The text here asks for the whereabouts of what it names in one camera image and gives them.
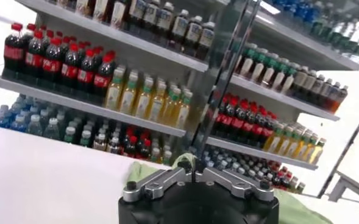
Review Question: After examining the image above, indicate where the green-cap dark tea bottle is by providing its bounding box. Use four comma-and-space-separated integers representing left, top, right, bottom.
261, 52, 280, 88
251, 47, 269, 83
238, 42, 258, 79
272, 57, 290, 91
92, 0, 110, 22
75, 0, 91, 16
110, 0, 129, 30
281, 61, 301, 94

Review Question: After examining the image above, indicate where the beige-label dark drink bottle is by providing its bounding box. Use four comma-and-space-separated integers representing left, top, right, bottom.
300, 69, 318, 100
290, 66, 310, 97

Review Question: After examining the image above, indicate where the black slanted metal pole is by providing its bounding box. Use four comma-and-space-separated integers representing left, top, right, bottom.
318, 99, 359, 198

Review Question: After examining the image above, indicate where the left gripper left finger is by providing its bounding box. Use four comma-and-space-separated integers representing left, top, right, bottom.
123, 160, 195, 203

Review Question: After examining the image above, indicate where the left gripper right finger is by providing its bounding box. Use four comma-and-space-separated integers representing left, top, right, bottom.
194, 160, 274, 203

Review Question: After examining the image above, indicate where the light green polo shirt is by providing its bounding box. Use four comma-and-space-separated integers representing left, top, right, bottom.
127, 152, 332, 224

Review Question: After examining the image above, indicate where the red-cap cola bottle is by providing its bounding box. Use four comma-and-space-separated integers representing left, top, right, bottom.
213, 94, 232, 138
3, 23, 25, 73
60, 43, 80, 88
24, 29, 45, 77
93, 53, 117, 97
232, 99, 250, 142
41, 37, 63, 82
251, 106, 269, 147
260, 111, 278, 150
242, 102, 260, 145
224, 96, 240, 140
76, 48, 96, 93

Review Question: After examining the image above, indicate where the grey metal shelving rack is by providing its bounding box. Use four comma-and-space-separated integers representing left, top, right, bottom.
0, 0, 219, 167
191, 0, 359, 195

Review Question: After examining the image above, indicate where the white metal frame table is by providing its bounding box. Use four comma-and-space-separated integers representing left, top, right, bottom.
328, 170, 359, 220

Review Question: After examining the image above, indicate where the blue-label dark drink bottle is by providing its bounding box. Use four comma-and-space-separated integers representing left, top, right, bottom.
127, 0, 146, 35
170, 9, 190, 49
331, 85, 349, 114
142, 0, 161, 40
183, 15, 203, 57
156, 2, 176, 44
318, 78, 334, 107
196, 21, 216, 61
325, 81, 342, 110
308, 74, 326, 103

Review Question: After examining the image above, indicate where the yellow juice bottle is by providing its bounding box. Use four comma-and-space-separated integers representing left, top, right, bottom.
302, 133, 319, 163
163, 86, 182, 126
275, 125, 295, 155
119, 72, 140, 116
104, 67, 126, 111
174, 90, 194, 130
308, 137, 327, 166
285, 128, 304, 158
148, 81, 168, 122
294, 130, 313, 161
133, 77, 155, 119
263, 123, 286, 152

